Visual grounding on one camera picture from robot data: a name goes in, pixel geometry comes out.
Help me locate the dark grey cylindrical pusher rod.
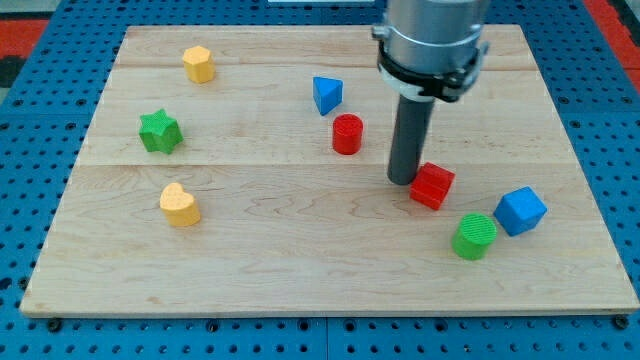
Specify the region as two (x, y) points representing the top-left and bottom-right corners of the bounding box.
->
(387, 95), (434, 185)

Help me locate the red cylinder block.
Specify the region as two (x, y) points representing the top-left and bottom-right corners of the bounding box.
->
(332, 113), (364, 155)

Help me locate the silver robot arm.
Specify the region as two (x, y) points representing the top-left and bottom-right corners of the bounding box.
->
(371, 0), (490, 185)

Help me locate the red star block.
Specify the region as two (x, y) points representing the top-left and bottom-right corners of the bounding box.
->
(409, 162), (456, 210)

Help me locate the blue triangle block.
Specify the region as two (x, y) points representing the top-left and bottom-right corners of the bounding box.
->
(313, 77), (344, 116)

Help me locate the green star block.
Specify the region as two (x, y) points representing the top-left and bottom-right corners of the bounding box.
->
(138, 108), (184, 154)

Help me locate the green cylinder block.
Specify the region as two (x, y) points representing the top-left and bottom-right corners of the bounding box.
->
(452, 213), (497, 260)

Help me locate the blue cube block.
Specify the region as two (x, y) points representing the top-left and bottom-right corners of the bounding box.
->
(493, 186), (548, 237)

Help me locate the wooden board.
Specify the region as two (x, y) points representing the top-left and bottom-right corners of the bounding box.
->
(20, 25), (639, 318)

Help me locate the yellow hexagon block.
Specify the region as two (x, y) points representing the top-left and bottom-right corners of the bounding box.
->
(182, 46), (215, 84)

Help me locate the yellow heart block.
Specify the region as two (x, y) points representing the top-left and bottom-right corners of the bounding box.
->
(159, 182), (201, 227)

